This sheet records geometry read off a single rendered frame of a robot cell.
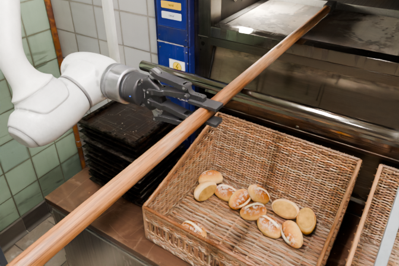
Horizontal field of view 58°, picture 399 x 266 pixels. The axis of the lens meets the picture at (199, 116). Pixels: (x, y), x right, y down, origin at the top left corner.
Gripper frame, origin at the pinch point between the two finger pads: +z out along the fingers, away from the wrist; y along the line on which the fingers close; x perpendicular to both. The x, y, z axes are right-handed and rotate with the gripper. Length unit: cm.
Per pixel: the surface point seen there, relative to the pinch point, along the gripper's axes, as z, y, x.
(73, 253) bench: -64, 91, 1
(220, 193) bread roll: -13, 57, -33
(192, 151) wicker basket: -25, 42, -32
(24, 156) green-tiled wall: -120, 76, -19
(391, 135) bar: 34.6, 2.9, -16.3
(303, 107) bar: 15.8, 2.4, -16.7
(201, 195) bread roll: -18, 57, -28
